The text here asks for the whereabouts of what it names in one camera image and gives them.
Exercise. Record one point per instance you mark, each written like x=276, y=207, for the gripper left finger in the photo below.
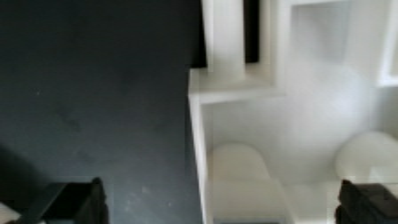
x=72, y=204

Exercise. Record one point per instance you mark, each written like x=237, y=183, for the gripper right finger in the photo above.
x=369, y=204

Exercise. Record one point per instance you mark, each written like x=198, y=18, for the white chair leg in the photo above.
x=367, y=159
x=248, y=199

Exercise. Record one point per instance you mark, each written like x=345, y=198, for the white chair seat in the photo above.
x=285, y=94

